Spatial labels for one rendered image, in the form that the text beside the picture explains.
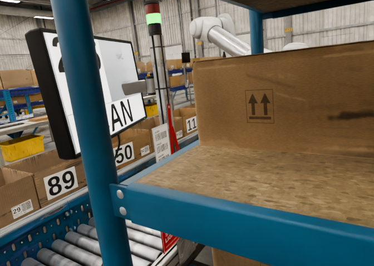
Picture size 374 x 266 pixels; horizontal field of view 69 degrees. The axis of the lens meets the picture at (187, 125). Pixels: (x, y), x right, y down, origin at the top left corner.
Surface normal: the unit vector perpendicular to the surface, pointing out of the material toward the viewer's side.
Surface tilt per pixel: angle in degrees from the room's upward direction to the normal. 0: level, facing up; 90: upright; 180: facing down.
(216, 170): 0
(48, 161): 90
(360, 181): 0
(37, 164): 90
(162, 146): 90
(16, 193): 91
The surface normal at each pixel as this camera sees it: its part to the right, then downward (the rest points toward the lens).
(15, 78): 0.83, 0.03
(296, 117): -0.55, 0.25
